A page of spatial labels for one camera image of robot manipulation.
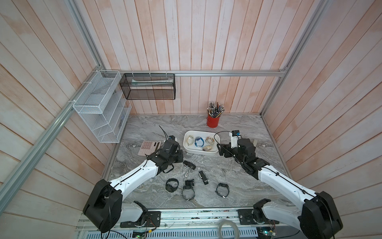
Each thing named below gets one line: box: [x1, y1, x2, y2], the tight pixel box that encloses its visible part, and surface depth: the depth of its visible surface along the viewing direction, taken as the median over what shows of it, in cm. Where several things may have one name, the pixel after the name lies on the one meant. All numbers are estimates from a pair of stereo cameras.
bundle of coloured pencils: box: [206, 101, 225, 119], surface depth 103 cm
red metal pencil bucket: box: [206, 114, 220, 128], surface depth 116 cm
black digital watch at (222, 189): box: [214, 182, 230, 199], surface depth 83 cm
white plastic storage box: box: [182, 130, 221, 156], surface depth 103 cm
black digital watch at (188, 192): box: [181, 185, 195, 202], surface depth 83 cm
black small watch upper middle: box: [185, 178, 195, 187], surface depth 83 cm
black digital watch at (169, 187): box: [165, 177, 180, 193], surface depth 83 cm
